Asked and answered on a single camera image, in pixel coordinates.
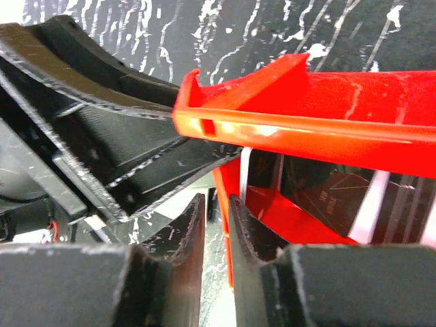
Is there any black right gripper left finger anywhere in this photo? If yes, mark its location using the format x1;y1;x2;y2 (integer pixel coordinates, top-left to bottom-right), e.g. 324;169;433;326
1;193;206;326

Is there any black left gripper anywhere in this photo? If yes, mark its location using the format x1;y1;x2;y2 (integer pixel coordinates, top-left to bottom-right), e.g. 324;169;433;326
1;15;241;243

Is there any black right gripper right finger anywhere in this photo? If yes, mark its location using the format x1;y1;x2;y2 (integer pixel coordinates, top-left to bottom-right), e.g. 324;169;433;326
229;196;435;326

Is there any red plastic card tray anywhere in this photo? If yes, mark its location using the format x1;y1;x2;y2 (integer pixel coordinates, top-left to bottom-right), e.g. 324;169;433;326
172;52;436;290

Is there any white credit card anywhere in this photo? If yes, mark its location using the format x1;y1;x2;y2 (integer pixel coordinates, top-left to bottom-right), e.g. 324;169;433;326
239;147;253;202

